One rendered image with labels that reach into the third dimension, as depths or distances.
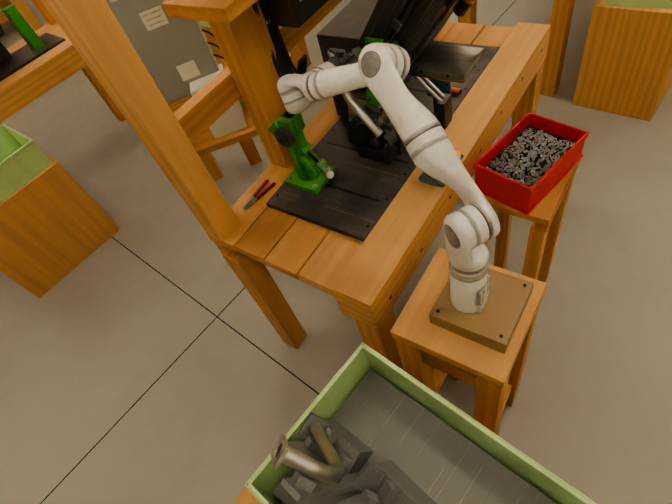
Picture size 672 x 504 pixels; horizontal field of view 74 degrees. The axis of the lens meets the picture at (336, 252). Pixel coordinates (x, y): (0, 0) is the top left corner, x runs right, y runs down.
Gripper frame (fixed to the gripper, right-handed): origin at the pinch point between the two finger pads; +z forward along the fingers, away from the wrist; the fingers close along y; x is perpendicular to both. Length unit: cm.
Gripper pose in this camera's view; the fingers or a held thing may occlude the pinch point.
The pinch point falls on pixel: (355, 60)
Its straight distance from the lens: 156.2
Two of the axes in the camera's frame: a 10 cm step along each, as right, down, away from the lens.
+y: -6.1, -7.8, -1.3
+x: -5.3, 2.9, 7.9
